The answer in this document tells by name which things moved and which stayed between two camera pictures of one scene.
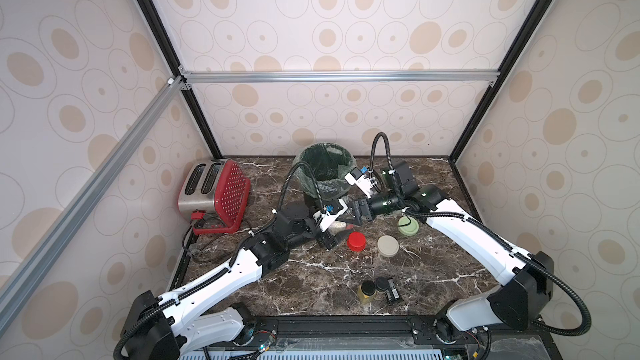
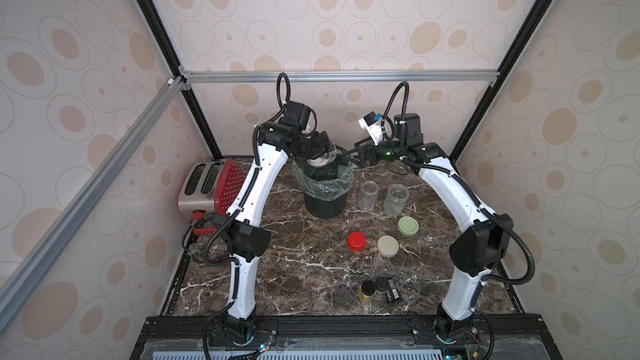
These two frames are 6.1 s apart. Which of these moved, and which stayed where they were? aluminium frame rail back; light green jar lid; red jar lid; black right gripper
Moved: black right gripper
Stayed: aluminium frame rail back; red jar lid; light green jar lid
